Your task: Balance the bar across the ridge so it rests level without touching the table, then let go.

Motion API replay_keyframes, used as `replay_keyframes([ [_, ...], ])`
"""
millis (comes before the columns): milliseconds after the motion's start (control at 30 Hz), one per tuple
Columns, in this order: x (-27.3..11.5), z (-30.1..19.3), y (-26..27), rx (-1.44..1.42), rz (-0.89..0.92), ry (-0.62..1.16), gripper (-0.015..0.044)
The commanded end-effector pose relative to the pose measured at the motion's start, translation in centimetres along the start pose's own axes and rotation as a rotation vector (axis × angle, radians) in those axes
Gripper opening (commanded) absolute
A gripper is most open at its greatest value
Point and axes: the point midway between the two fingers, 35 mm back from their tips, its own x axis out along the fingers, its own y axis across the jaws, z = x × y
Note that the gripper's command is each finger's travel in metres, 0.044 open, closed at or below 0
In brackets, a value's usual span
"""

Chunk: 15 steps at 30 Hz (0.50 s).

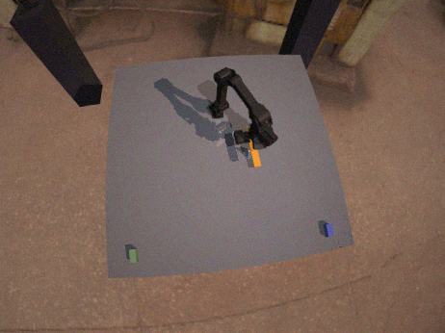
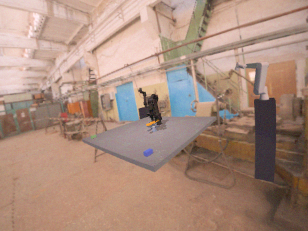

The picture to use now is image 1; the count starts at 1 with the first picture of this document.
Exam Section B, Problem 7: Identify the blue rectangular block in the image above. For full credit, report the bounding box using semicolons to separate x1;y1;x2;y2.
324;223;334;237

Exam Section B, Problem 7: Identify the small green block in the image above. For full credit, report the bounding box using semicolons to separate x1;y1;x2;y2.
129;248;139;263

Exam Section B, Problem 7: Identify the orange bar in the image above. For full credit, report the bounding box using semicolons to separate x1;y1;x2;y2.
246;128;261;167

